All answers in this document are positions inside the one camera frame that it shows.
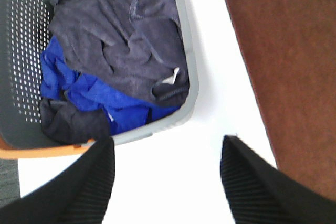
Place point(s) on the orange basket handle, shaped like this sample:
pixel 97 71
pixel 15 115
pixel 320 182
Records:
pixel 64 150

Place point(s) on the grey towel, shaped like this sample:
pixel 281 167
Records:
pixel 135 46

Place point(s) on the dark grey cloth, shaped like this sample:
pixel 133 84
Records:
pixel 62 122

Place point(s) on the blue towel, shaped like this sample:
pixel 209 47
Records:
pixel 87 93

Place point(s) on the brown towel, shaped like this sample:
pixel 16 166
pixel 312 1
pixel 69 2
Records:
pixel 288 47

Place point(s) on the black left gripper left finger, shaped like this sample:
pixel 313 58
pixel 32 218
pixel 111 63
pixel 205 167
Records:
pixel 80 194

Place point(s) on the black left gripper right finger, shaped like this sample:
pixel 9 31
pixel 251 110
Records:
pixel 258 193

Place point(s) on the grey perforated laundry basket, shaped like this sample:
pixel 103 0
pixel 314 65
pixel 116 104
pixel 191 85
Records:
pixel 24 35

